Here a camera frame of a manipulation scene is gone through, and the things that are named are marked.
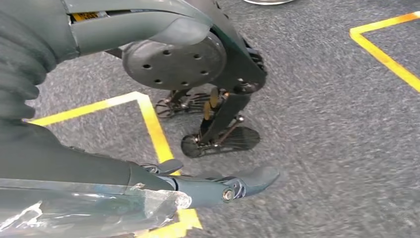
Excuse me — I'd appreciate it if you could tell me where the black robot left leg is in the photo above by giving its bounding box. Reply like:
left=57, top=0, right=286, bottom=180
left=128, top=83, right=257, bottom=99
left=154, top=88, right=212, bottom=119

